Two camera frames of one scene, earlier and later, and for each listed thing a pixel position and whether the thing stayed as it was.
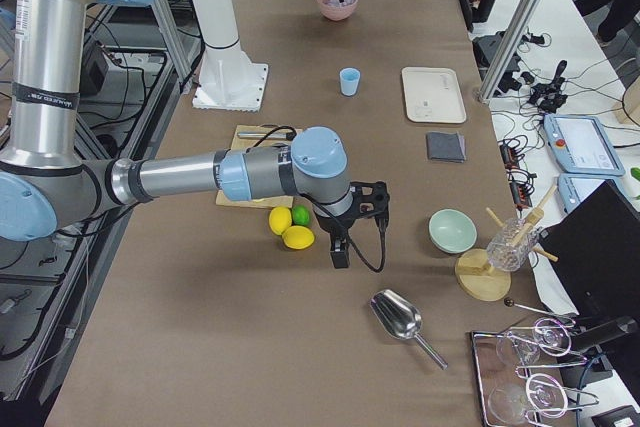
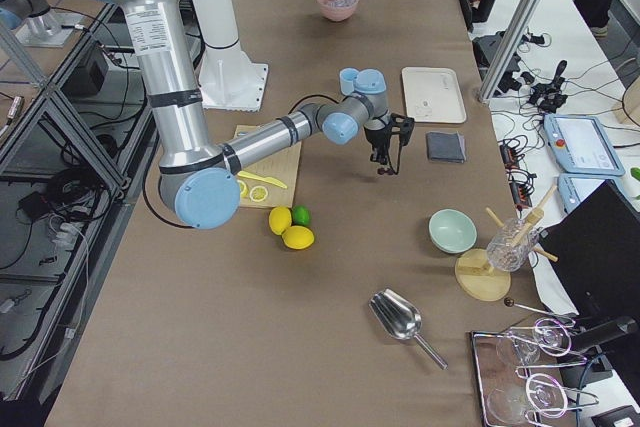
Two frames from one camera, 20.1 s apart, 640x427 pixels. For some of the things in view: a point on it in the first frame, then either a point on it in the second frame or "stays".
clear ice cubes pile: x=334 y=1 stays
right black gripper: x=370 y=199 to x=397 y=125
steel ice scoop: x=400 y=318 stays
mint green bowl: x=451 y=231 stays
